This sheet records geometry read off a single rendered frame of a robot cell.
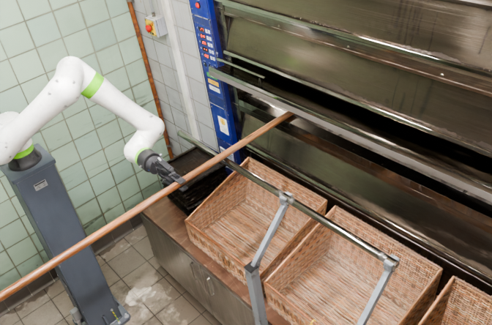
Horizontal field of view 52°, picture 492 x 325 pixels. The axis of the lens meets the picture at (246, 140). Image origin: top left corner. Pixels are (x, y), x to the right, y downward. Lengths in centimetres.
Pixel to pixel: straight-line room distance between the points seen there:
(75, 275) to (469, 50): 217
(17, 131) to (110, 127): 120
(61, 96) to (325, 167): 116
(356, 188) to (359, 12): 80
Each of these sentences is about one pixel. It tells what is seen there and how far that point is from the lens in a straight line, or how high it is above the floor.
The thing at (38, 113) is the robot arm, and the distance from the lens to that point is 212.
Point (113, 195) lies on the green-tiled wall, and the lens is 354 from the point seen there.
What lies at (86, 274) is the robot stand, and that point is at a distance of 291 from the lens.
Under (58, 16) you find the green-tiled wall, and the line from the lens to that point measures 298.
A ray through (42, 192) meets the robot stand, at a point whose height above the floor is 107.
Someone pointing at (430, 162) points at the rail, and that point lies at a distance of 170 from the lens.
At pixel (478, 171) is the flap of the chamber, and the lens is 174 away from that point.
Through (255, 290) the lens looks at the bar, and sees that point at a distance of 209.
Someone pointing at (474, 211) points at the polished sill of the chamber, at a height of 117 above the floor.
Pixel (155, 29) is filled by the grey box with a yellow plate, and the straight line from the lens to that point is 286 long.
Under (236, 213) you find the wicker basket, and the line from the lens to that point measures 277.
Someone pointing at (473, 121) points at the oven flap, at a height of 153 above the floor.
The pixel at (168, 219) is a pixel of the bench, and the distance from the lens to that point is 286.
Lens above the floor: 247
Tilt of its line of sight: 35 degrees down
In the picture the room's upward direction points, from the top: 9 degrees counter-clockwise
